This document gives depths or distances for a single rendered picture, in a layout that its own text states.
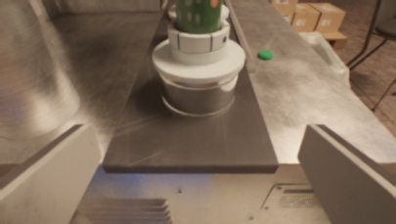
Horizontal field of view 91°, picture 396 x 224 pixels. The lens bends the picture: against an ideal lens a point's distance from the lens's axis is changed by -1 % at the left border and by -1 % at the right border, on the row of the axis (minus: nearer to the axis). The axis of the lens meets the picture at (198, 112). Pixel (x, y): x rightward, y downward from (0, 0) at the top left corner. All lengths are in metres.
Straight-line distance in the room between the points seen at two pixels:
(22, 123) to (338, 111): 0.27
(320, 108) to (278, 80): 0.05
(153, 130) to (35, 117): 0.09
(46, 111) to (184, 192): 0.13
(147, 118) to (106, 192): 0.08
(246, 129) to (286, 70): 0.12
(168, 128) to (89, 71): 0.15
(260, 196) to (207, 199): 0.05
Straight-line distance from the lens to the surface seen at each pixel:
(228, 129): 0.15
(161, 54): 0.16
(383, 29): 2.07
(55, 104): 0.20
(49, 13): 0.50
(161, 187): 0.19
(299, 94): 0.23
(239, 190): 0.19
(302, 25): 3.00
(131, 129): 0.16
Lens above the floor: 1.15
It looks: 43 degrees down
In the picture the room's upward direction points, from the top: straight up
